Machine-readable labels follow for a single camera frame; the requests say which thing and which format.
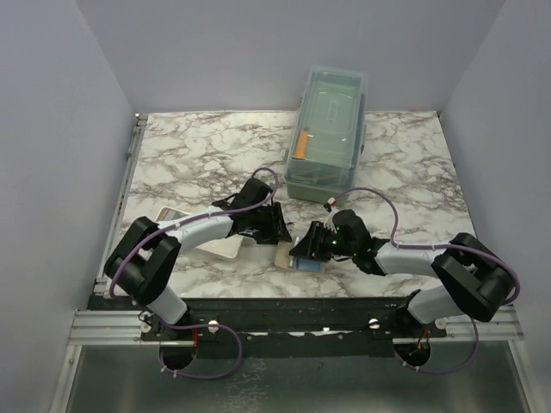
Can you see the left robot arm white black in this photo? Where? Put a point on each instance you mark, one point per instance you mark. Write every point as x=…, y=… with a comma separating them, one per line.
x=141, y=264

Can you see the translucent green plastic toolbox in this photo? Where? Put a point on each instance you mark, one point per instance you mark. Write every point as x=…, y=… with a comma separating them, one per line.
x=332, y=109

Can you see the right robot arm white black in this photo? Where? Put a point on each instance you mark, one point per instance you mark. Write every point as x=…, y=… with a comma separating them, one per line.
x=472, y=283

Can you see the white rectangular plastic tray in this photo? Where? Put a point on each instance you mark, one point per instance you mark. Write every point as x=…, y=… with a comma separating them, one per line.
x=225, y=249

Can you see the orange tool inside toolbox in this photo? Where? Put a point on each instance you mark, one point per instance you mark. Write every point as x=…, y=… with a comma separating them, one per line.
x=301, y=145

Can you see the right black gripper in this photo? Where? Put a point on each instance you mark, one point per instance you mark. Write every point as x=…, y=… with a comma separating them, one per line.
x=312, y=245

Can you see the stack of cards in tray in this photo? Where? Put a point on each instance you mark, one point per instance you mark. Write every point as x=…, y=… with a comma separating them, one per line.
x=169, y=214

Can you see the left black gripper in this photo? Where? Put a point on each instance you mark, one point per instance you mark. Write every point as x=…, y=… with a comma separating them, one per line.
x=276, y=231

